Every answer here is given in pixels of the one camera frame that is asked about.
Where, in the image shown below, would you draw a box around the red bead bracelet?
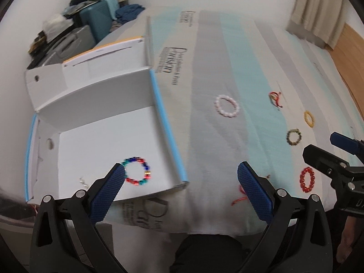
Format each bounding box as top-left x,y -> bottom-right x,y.
299,167 -> 317,194

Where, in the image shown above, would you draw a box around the blue clothes pile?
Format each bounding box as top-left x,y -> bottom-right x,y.
115,4 -> 143,25

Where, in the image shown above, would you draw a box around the white pearl bracelet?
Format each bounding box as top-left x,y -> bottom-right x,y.
214,94 -> 240,118

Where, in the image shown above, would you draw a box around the black flat items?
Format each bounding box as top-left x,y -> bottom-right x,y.
28,31 -> 49,55

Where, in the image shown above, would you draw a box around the red cord bracelet gold charm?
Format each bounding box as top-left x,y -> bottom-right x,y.
268,91 -> 284,109

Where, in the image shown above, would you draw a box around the dark clothes pile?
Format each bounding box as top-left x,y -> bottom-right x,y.
63,0 -> 103,16

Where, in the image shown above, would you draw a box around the white cardboard box blue edges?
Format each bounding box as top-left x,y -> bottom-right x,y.
24,15 -> 190,205

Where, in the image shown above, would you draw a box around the teal suitcase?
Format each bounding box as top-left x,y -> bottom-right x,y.
79,0 -> 119,44

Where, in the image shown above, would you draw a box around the person's right forearm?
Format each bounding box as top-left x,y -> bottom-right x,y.
337,215 -> 357,260

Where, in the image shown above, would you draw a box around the white plastic bag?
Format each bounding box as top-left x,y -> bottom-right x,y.
43,13 -> 69,36

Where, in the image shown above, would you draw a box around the yellow bead bracelet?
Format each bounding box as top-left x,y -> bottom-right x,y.
303,110 -> 316,127

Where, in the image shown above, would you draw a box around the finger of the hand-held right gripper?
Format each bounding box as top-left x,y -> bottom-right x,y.
329,132 -> 364,156
302,144 -> 364,195

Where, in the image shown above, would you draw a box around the grey suitcase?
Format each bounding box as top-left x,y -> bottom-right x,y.
27,25 -> 96,70

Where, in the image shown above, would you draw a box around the multicolour bead bracelet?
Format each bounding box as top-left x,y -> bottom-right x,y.
121,156 -> 151,186

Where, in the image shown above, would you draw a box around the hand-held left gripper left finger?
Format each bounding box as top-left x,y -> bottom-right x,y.
30,163 -> 129,273

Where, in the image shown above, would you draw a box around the cream window curtain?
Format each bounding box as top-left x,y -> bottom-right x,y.
286,0 -> 351,49

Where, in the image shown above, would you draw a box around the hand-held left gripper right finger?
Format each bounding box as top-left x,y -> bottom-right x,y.
237,161 -> 334,273

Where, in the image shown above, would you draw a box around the striped printed bedsheet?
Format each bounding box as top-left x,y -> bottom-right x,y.
109,5 -> 357,236

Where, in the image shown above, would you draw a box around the person's dark trouser leg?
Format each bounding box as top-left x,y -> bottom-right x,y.
173,234 -> 245,273

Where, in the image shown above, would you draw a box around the dark green bead bracelet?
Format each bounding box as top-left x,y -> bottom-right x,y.
286,129 -> 303,146

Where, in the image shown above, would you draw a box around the plain red cord bracelet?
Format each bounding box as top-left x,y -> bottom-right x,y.
231,186 -> 251,206

